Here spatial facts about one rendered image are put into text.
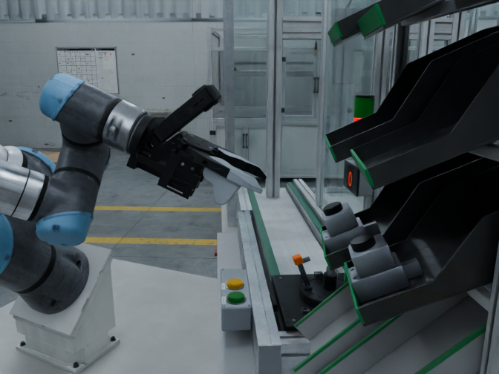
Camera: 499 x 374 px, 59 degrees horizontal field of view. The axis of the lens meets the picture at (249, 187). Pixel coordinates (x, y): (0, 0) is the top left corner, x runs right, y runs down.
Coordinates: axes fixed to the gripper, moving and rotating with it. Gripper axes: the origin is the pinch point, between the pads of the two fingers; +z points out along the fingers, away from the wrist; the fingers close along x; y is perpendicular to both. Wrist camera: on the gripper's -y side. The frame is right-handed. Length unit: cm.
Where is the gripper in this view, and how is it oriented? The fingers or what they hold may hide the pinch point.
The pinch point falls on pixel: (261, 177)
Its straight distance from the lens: 69.4
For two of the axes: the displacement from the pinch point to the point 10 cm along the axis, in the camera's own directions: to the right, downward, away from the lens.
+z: 9.0, 4.3, 0.1
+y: -4.2, 8.7, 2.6
